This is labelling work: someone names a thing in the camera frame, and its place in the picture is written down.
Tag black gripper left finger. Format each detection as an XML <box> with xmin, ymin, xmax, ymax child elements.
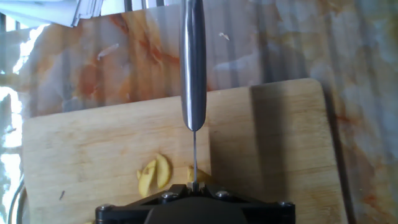
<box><xmin>169</xmin><ymin>183</ymin><xmax>194</xmax><ymax>194</ymax></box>

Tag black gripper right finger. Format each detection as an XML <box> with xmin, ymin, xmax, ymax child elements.
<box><xmin>197</xmin><ymin>183</ymin><xmax>223</xmax><ymax>194</ymax></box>

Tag steel cleaver knife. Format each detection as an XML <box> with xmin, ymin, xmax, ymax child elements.
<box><xmin>179</xmin><ymin>0</ymin><xmax>208</xmax><ymax>191</ymax></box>

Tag wooden cutting board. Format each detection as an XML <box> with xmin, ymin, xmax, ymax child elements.
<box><xmin>7</xmin><ymin>77</ymin><xmax>349</xmax><ymax>224</ymax></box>

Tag orange marbled table mat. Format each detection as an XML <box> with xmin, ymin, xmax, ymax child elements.
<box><xmin>0</xmin><ymin>0</ymin><xmax>398</xmax><ymax>224</ymax></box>

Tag stack of white papers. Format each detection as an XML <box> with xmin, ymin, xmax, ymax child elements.
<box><xmin>0</xmin><ymin>0</ymin><xmax>106</xmax><ymax>29</ymax></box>

